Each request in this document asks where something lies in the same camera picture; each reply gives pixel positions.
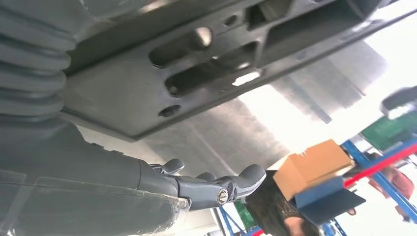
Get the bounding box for stainless steel workbench table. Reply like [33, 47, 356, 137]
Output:
[76, 39, 391, 180]

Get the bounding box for person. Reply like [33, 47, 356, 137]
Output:
[244, 171, 322, 236]

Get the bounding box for cardboard box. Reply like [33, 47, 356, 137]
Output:
[273, 139, 356, 201]

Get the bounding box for blue flat folder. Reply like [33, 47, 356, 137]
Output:
[293, 177, 367, 225]

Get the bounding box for red horizontal bar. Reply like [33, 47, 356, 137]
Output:
[343, 143, 417, 189]

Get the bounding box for green crate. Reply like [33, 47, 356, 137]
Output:
[360, 112, 417, 151]

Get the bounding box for red blurry object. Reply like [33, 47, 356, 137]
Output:
[366, 152, 416, 200]

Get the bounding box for blue wheeled cart frame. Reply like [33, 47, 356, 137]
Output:
[217, 205, 261, 236]

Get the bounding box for blue metal frame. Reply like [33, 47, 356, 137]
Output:
[342, 138, 417, 224]

